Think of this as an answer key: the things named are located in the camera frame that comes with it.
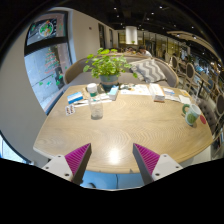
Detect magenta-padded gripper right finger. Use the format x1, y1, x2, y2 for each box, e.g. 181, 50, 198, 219
132, 143, 184, 185

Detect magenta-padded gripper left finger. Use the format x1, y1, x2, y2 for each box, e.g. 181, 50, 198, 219
41, 142, 93, 186

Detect clear white-capped water bottle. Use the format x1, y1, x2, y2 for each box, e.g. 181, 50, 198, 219
86, 83, 104, 120

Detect pill blister pack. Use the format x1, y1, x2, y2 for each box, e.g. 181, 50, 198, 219
64, 103, 77, 117

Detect white tube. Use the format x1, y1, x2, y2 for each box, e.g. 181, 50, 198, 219
73, 99, 113, 108

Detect flat blue and white box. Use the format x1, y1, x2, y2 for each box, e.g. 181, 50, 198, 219
66, 91, 84, 105

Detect white mug with green print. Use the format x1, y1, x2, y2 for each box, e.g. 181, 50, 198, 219
181, 103, 202, 127

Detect white and blue paper cards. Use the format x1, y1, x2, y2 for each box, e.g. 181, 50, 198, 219
163, 87, 193, 105

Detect grey tufted armchair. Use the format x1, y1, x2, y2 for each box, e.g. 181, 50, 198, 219
198, 98, 224, 134

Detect grey curved sofa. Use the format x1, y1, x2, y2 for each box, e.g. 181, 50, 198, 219
63, 54, 180, 93

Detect grey chevron cushion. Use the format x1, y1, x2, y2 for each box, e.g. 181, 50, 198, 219
129, 58, 168, 84

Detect group of dining chairs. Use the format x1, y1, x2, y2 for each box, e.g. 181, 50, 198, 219
168, 54, 224, 111

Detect green potted plant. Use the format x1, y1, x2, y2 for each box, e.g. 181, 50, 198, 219
82, 47, 139, 91

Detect person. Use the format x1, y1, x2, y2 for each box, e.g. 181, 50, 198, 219
123, 46, 136, 55
138, 45, 153, 58

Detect white round pillar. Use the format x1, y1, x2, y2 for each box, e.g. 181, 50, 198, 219
125, 25, 139, 46

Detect curved beige ceiling fixture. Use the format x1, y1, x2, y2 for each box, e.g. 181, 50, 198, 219
166, 30, 208, 45

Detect group of ceiling lights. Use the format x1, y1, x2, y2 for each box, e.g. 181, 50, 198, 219
109, 3, 201, 39

